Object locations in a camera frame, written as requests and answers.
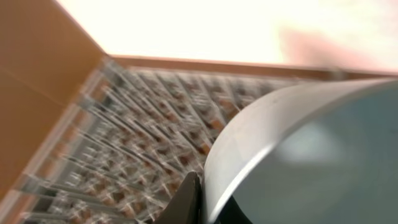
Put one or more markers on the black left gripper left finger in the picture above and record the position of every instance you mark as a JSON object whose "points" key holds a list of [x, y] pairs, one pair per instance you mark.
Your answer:
{"points": [[184, 207]]}

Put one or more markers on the blue bowl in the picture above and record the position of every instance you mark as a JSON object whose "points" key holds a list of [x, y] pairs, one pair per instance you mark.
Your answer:
{"points": [[311, 153]]}

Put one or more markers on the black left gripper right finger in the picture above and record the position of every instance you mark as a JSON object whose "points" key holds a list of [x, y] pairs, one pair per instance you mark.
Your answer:
{"points": [[232, 214]]}

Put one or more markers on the grey dishwasher rack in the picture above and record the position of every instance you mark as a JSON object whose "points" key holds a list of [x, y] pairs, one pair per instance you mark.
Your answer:
{"points": [[136, 129]]}

